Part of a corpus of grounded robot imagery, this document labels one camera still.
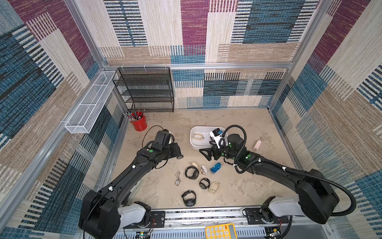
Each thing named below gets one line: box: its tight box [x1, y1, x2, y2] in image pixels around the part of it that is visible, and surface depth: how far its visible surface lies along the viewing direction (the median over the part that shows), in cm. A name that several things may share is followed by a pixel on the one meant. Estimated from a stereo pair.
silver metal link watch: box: [174, 171, 182, 186], surface depth 87 cm
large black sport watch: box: [185, 165, 200, 180], surface depth 87 cm
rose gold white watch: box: [200, 164, 208, 176], surface depth 86 cm
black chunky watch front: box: [181, 189, 197, 207], surface depth 77 cm
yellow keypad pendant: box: [204, 223, 238, 239], surface depth 70 cm
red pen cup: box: [130, 111, 148, 132], surface depth 107 cm
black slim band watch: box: [198, 177, 211, 190], surface depth 85 cm
